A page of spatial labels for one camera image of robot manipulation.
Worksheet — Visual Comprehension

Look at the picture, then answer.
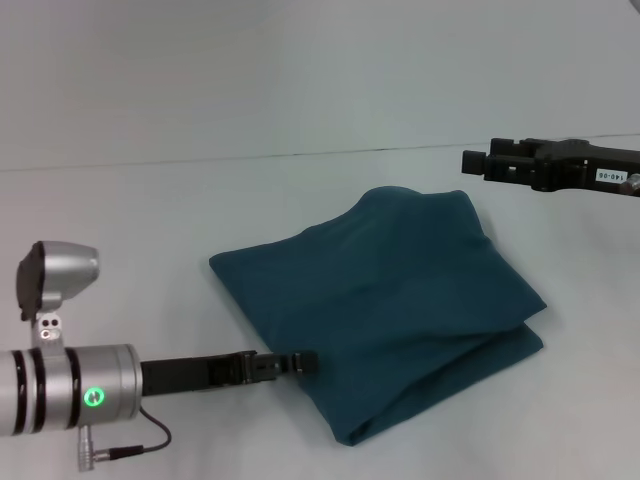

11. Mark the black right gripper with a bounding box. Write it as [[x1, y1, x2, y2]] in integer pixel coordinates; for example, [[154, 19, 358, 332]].
[[461, 137, 640, 199]]

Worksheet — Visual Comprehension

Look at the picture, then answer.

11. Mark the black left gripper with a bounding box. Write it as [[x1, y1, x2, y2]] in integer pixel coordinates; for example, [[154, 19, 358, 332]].
[[139, 349, 320, 398]]

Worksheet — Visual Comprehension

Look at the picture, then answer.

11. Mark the teal blue shirt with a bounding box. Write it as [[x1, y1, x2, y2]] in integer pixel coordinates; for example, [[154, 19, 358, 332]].
[[208, 186, 545, 449]]

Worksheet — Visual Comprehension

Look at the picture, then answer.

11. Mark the left arm cable with connectors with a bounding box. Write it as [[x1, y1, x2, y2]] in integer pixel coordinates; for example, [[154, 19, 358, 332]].
[[76, 405, 174, 473]]

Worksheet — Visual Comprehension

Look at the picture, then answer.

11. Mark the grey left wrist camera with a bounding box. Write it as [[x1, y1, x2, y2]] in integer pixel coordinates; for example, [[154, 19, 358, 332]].
[[16, 240, 101, 349]]

